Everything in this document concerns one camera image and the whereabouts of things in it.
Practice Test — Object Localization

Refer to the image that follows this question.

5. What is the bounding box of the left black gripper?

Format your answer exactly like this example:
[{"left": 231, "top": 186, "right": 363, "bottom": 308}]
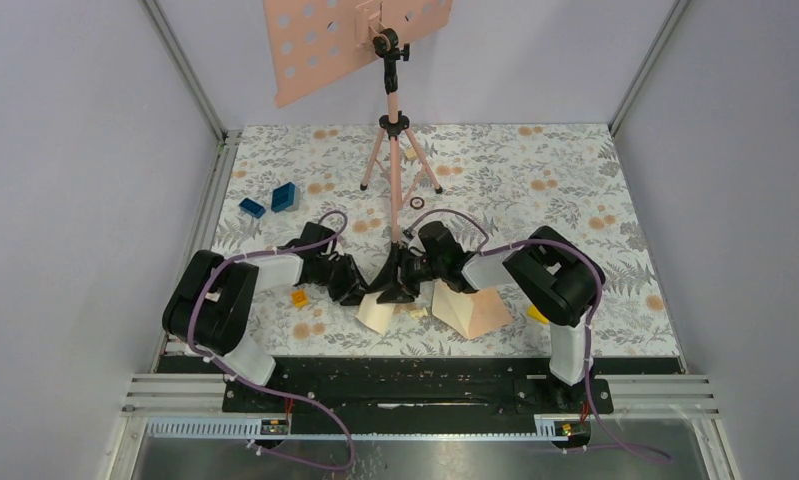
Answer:
[{"left": 315, "top": 253, "right": 377, "bottom": 306}]

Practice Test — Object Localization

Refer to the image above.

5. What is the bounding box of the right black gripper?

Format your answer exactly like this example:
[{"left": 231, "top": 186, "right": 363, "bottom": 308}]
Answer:
[{"left": 366, "top": 243, "right": 446, "bottom": 304}]

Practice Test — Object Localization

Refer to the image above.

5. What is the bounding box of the beige lined letter paper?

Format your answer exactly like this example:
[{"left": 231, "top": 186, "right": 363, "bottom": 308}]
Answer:
[{"left": 355, "top": 293, "right": 397, "bottom": 335}]

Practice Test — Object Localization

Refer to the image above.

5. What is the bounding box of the tan paper envelope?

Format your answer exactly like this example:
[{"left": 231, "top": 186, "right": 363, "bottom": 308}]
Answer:
[{"left": 432, "top": 280, "right": 512, "bottom": 340}]

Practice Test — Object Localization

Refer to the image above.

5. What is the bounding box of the pink perforated music stand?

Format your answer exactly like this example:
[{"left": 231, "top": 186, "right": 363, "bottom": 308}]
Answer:
[{"left": 261, "top": 0, "right": 455, "bottom": 253}]

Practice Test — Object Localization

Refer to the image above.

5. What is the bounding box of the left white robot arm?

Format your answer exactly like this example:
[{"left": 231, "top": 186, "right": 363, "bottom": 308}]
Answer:
[{"left": 162, "top": 222, "right": 368, "bottom": 411}]

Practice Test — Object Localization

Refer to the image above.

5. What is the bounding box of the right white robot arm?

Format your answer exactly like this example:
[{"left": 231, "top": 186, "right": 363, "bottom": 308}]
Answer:
[{"left": 367, "top": 221, "right": 605, "bottom": 412}]

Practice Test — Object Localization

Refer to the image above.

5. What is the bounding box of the cream chess knight piece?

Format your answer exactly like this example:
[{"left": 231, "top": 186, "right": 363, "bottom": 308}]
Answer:
[{"left": 408, "top": 307, "right": 429, "bottom": 319}]

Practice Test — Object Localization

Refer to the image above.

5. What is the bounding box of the orange square toy brick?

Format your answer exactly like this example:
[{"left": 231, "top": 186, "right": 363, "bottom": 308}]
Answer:
[{"left": 290, "top": 290, "right": 309, "bottom": 308}]

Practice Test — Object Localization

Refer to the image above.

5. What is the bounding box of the floral patterned table mat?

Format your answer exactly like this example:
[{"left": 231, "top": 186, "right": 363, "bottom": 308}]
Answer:
[{"left": 212, "top": 124, "right": 680, "bottom": 357}]

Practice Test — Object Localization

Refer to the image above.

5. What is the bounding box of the large blue toy brick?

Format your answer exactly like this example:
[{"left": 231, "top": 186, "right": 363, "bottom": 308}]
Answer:
[{"left": 271, "top": 182, "right": 300, "bottom": 213}]

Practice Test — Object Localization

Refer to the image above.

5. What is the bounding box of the small blue toy brick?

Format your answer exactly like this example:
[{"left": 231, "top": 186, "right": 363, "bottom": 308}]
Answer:
[{"left": 238, "top": 198, "right": 266, "bottom": 219}]

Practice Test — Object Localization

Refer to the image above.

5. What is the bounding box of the yellow toy brick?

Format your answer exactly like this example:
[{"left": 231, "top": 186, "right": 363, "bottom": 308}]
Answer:
[{"left": 527, "top": 306, "right": 549, "bottom": 325}]

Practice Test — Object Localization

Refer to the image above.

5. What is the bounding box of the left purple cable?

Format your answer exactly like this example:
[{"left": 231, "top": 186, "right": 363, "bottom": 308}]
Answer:
[{"left": 185, "top": 210, "right": 359, "bottom": 472}]

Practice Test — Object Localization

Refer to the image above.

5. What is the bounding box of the purple cable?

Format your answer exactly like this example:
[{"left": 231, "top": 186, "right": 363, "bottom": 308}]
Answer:
[
  {"left": 404, "top": 209, "right": 673, "bottom": 465},
  {"left": 185, "top": 210, "right": 359, "bottom": 472}
]

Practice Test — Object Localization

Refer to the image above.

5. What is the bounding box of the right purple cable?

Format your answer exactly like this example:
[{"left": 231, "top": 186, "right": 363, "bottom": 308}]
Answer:
[{"left": 404, "top": 209, "right": 673, "bottom": 465}]

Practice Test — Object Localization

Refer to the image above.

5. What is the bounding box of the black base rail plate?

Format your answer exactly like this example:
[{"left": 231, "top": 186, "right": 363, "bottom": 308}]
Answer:
[{"left": 157, "top": 354, "right": 685, "bottom": 439}]

